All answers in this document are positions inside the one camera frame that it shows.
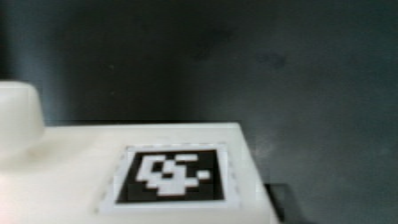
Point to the white drawer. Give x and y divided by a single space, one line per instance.
123 174

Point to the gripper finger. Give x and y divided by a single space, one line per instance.
279 195

